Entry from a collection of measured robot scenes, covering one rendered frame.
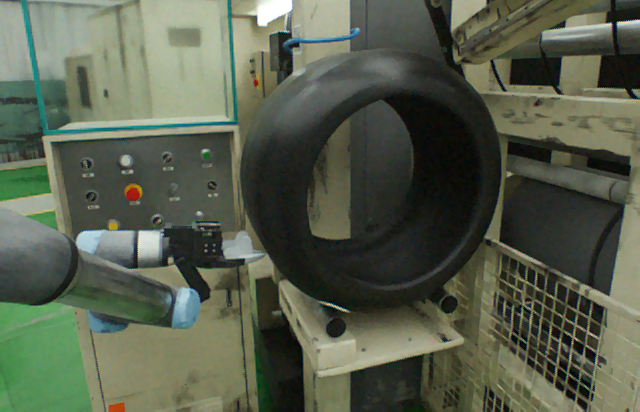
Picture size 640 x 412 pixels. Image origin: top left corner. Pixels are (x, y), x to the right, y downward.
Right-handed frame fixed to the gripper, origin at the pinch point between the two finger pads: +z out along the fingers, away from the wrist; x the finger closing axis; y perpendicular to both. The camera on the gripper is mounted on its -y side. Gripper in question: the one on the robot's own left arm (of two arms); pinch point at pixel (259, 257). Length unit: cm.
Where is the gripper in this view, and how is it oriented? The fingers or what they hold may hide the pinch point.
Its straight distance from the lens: 100.2
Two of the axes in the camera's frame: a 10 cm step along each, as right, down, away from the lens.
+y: 1.0, -9.7, -2.1
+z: 9.4, 0.3, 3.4
